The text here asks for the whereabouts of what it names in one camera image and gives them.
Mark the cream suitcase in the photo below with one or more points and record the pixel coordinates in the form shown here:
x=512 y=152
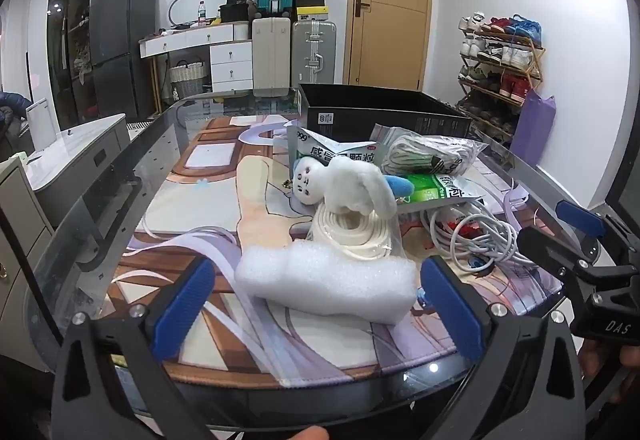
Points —
x=271 y=55

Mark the black basket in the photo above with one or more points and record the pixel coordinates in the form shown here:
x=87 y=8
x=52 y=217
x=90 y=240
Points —
x=234 y=13

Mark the wooden door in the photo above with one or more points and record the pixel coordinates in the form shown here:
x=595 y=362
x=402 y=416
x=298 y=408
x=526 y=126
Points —
x=395 y=20

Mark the oval metal mirror frame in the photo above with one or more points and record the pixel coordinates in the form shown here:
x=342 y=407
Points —
x=172 y=7

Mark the purple fabric bag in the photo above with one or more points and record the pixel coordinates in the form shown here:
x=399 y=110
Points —
x=532 y=130

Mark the white vanity desk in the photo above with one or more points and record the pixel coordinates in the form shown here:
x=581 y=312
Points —
x=230 y=60

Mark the printed desk mat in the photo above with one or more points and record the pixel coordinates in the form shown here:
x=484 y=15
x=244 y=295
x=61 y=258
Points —
x=210 y=200

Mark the wooden shoe rack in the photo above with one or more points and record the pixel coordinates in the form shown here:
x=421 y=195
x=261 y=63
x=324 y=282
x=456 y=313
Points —
x=535 y=55

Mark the white plush toy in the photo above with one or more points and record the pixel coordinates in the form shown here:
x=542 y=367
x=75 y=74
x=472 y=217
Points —
x=350 y=185

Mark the wicker basket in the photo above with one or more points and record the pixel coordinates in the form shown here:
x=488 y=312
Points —
x=187 y=80

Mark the rows of shoes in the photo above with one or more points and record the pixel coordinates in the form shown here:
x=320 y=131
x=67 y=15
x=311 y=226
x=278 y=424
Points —
x=500 y=52

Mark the person's right hand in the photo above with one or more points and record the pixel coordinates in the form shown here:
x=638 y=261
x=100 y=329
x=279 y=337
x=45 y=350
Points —
x=600 y=362

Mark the silver suitcase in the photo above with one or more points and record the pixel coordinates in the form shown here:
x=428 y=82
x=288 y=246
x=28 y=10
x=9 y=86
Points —
x=314 y=52

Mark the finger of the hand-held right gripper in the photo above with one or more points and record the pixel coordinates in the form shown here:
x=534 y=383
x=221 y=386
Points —
x=580 y=216
x=547 y=247

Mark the grey drawer cabinet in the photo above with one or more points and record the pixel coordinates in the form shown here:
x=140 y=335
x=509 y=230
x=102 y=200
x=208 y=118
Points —
x=22 y=230

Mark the yellow black shoe box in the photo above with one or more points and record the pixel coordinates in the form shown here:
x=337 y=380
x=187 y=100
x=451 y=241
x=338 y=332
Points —
x=312 y=14

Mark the plain black shoe box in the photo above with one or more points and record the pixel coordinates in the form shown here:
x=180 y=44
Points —
x=310 y=1

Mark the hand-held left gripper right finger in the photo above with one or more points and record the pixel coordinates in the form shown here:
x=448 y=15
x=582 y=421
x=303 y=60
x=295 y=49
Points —
x=450 y=310

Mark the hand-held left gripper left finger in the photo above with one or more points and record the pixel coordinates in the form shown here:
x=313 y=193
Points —
x=184 y=307

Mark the person's left hand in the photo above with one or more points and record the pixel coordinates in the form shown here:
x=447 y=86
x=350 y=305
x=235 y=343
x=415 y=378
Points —
x=306 y=433

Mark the white foam block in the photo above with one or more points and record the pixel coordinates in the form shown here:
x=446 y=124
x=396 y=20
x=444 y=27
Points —
x=325 y=280

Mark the clear water bottle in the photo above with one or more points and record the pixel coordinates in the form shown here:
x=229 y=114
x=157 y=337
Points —
x=202 y=14

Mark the dark grey refrigerator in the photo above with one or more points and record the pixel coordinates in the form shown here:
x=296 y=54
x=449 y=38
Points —
x=122 y=45

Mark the grey sideboard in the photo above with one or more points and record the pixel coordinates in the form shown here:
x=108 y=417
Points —
x=80 y=155

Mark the black cardboard box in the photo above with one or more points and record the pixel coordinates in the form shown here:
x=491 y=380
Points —
x=380 y=120

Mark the glass display cabinet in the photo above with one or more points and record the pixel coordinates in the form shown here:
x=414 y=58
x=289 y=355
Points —
x=75 y=45

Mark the green white medicine packet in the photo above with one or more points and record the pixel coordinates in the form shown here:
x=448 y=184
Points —
x=320 y=147
x=435 y=187

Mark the blue down jacket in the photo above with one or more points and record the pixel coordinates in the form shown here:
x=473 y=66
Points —
x=11 y=120

